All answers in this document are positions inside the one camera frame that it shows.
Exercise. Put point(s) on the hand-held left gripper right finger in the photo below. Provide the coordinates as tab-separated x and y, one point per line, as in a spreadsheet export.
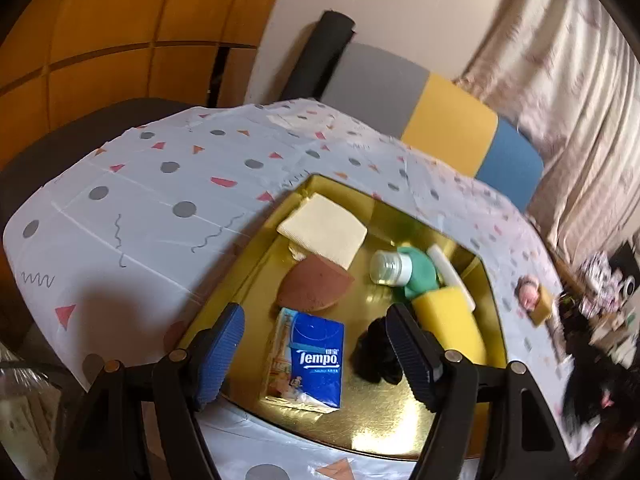
411	355

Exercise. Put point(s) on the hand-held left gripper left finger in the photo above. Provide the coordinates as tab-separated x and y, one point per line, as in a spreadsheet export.
220	355

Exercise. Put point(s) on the gold metal tray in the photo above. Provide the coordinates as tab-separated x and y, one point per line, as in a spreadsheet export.
370	420

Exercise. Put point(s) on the blue tissue pack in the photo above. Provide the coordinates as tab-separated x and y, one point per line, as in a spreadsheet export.
312	360

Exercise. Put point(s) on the beige mesh cloth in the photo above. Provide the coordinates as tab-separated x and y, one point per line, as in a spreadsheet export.
322	230

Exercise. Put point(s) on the yellow sponge block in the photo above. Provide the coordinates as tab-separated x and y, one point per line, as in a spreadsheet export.
452	320

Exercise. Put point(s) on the green bottle with clear cap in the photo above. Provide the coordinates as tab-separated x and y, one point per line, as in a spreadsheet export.
410	270

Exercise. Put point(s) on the white curved plastic piece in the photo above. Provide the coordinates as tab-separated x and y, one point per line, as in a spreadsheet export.
452	272

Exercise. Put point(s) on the brown makeup sponge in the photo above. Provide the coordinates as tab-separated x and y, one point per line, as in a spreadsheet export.
315	282

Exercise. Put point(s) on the small pink toy figure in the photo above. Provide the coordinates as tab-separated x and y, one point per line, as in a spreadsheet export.
531	296

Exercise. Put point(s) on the confetti-patterned white tablecloth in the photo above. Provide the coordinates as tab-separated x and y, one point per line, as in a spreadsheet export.
150	230

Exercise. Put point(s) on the clear plastic bag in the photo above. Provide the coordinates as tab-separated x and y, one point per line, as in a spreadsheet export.
27	410

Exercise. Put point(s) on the cluttered low table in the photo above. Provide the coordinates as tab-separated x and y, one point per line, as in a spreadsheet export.
610	300

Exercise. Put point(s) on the grey yellow blue chair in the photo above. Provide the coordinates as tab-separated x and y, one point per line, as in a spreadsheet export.
450	120

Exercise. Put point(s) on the beige curtain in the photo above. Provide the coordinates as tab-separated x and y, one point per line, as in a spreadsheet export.
575	100

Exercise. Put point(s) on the black foam roll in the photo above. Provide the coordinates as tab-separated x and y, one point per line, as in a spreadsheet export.
320	55

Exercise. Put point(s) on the orange wooden wardrobe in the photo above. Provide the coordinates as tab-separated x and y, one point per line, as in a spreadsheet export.
125	45

